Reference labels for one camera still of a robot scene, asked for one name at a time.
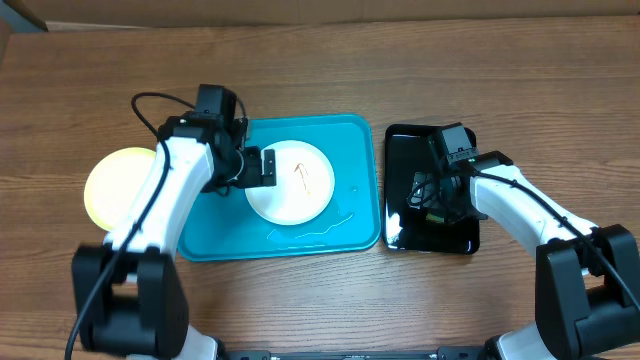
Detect green yellow sponge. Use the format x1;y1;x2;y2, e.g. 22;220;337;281
425;212;447;224

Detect white plate with stain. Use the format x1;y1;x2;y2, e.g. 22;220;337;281
245;140;335;226

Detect yellow plate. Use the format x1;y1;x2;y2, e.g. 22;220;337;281
83;147;155;232

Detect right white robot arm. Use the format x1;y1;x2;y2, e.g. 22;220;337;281
406;148;639;359

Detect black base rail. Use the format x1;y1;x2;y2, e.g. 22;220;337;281
221;346;487;360

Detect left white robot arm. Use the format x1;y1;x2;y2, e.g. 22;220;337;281
64;112;276;359

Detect black plastic tray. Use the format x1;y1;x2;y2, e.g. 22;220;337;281
383;124;480;255

